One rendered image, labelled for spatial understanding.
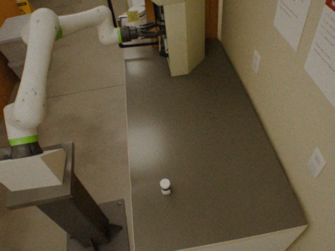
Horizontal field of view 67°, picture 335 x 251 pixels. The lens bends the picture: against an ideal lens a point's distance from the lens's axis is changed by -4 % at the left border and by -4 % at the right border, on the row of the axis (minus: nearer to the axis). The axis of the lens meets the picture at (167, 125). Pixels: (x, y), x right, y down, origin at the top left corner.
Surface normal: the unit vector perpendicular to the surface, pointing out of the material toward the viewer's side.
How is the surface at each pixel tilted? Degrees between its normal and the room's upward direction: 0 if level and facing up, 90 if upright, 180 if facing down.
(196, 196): 0
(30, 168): 90
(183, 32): 90
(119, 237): 0
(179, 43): 90
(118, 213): 0
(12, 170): 90
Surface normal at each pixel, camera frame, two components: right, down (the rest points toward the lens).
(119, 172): -0.10, -0.65
